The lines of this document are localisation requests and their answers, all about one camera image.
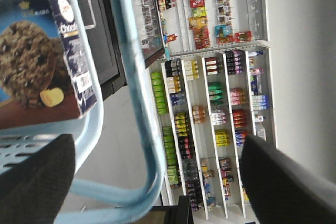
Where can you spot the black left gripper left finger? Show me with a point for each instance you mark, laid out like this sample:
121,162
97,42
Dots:
34,190

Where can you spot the dark blue Chocofello cookie box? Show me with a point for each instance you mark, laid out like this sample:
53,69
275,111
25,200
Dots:
45,74

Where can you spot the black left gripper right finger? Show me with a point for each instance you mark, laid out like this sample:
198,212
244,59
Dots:
280,190

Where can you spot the white supermarket shelving unit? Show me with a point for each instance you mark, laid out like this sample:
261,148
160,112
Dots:
209,103

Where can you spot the white pegboard shelving unit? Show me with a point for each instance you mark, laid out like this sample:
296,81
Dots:
173,27

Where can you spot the dark wooden display stand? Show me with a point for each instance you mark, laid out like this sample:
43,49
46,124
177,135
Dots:
177,214

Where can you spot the far white chest freezer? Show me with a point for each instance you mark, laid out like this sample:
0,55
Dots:
103,40

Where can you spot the light blue plastic basket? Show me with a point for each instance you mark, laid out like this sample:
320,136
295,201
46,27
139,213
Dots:
87,201

